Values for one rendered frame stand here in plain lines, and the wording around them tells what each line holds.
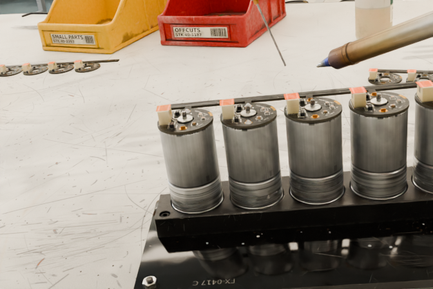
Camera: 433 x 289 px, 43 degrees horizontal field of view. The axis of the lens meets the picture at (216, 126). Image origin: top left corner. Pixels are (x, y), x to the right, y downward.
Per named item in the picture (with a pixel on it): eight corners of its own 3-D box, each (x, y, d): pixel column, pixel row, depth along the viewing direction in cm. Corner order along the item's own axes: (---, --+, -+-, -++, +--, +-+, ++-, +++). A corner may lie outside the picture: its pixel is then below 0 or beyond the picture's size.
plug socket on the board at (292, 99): (305, 112, 24) (305, 98, 23) (285, 114, 24) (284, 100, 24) (303, 105, 24) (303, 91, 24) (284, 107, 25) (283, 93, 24)
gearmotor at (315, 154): (348, 218, 25) (346, 114, 23) (293, 222, 25) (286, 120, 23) (339, 190, 27) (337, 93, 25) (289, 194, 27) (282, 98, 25)
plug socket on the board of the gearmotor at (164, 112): (176, 124, 24) (174, 110, 24) (157, 126, 24) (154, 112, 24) (178, 116, 25) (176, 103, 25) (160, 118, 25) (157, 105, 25)
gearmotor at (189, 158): (224, 227, 25) (211, 127, 23) (171, 231, 26) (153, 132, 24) (225, 198, 28) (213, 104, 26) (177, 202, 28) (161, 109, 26)
